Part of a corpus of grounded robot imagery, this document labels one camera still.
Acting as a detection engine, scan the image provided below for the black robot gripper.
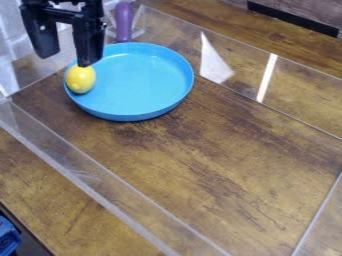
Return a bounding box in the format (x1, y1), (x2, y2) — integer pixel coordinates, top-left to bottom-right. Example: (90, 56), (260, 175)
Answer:
(18, 0), (106, 67)

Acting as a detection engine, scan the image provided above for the blue round plastic plate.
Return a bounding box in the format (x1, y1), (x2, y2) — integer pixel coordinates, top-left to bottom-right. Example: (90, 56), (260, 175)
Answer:
(64, 42), (195, 122)

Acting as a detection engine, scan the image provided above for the purple eggplant toy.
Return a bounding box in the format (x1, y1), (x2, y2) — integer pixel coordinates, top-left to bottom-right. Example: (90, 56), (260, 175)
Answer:
(114, 2), (133, 42)

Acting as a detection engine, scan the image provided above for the yellow lemon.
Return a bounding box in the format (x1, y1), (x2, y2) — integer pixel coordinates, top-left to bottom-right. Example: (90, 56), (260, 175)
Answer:
(65, 65), (96, 94)

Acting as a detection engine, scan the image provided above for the dark baseboard strip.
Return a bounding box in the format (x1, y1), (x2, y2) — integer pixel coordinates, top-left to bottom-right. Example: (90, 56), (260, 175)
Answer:
(247, 0), (339, 38)

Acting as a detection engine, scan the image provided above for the blue plastic object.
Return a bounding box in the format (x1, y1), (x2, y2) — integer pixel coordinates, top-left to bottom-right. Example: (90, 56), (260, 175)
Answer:
(0, 216), (21, 256)

